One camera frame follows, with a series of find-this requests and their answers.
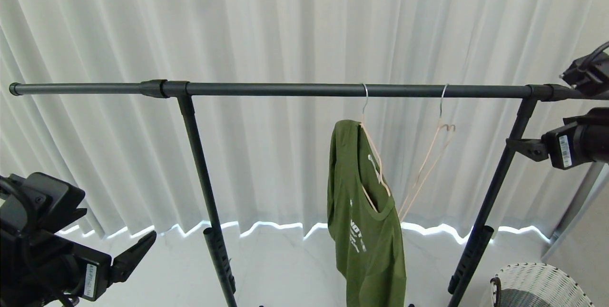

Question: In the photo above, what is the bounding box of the white laundry basket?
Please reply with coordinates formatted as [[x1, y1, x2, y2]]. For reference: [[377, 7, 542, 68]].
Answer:
[[490, 263, 595, 307]]

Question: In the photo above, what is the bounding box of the black clothes rack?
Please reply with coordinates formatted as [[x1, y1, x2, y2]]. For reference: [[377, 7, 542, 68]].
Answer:
[[9, 79, 609, 307]]

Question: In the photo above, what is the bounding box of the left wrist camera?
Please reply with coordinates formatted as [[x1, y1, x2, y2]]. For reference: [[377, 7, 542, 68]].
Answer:
[[0, 172, 88, 241]]

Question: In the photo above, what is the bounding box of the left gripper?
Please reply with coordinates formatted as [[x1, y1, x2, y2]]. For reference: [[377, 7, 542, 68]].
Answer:
[[0, 228, 157, 307]]

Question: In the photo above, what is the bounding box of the black cable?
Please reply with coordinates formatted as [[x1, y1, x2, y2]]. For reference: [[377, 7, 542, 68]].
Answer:
[[577, 40, 609, 72]]

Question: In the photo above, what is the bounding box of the pink clothes hanger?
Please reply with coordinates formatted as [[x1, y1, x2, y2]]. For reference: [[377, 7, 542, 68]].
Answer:
[[397, 83, 456, 222], [359, 83, 392, 212]]

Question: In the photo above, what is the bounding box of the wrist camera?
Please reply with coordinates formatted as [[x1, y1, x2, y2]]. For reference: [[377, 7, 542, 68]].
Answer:
[[0, 172, 88, 241], [559, 52, 609, 97]]

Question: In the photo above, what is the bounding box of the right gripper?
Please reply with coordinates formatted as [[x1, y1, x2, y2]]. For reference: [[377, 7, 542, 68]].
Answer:
[[505, 107, 609, 170]]

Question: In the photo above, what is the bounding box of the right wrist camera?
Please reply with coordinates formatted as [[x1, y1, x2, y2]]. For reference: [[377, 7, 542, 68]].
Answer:
[[559, 52, 609, 97]]

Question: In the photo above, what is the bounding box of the white curtain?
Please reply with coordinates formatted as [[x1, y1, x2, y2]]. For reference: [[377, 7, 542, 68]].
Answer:
[[0, 0, 609, 246]]

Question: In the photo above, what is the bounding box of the green shirt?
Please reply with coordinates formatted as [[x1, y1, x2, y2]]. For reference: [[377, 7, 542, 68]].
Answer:
[[327, 119, 407, 307]]

